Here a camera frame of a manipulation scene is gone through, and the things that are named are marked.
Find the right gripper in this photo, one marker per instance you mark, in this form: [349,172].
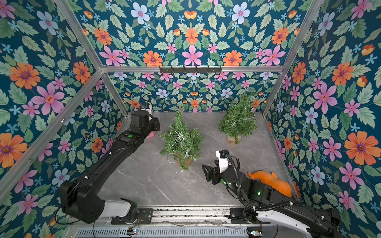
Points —
[214,174]

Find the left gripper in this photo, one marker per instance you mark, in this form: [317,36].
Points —
[152,123]

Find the small green tree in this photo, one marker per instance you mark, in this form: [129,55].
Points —
[238,119]
[181,141]

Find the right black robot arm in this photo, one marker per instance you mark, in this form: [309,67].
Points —
[263,202]

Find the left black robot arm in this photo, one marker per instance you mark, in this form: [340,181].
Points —
[79,198]

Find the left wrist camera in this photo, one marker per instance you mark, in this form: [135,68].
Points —
[148,108]

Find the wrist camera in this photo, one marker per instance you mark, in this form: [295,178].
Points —
[148,108]
[223,161]

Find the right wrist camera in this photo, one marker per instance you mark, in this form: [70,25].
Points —
[223,161]

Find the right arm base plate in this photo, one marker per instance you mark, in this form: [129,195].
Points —
[239,216]

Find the black hook rail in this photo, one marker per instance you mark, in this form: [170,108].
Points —
[190,69]

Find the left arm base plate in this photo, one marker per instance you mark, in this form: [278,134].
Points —
[141,216]

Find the white cable duct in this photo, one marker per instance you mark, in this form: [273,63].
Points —
[164,232]

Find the aluminium frame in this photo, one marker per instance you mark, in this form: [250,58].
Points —
[11,178]

